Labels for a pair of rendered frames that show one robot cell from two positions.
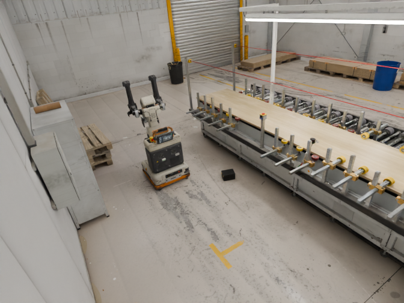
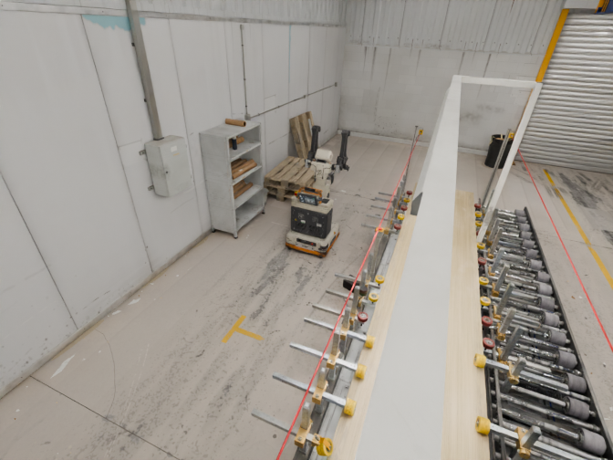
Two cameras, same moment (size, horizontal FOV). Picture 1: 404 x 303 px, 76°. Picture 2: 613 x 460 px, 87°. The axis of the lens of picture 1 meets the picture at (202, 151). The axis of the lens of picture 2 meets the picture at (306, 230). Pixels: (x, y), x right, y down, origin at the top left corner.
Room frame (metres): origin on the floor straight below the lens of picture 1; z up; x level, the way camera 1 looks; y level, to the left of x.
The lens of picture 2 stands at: (1.04, -2.39, 2.78)
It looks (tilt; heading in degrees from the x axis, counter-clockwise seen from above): 32 degrees down; 50
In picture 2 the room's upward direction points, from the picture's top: 2 degrees clockwise
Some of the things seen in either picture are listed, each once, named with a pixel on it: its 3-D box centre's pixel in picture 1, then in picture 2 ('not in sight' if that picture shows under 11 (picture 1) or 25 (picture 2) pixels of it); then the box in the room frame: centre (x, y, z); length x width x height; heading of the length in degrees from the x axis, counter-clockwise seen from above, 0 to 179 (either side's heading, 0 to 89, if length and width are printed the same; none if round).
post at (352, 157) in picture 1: (348, 174); (334, 355); (2.10, -1.47, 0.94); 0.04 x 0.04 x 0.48; 29
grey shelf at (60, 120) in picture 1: (71, 164); (235, 178); (3.15, 1.84, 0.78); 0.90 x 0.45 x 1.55; 29
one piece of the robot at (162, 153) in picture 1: (163, 148); (312, 212); (3.66, 0.62, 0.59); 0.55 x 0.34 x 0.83; 118
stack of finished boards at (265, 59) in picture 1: (269, 58); not in sight; (11.06, -3.13, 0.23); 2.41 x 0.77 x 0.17; 120
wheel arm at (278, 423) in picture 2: (400, 208); (282, 425); (1.57, -1.62, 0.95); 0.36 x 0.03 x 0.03; 119
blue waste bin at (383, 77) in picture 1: (385, 75); not in sight; (6.94, -5.22, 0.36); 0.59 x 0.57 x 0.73; 119
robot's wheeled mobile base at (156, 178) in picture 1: (165, 168); (313, 234); (3.74, 0.66, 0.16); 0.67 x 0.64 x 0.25; 28
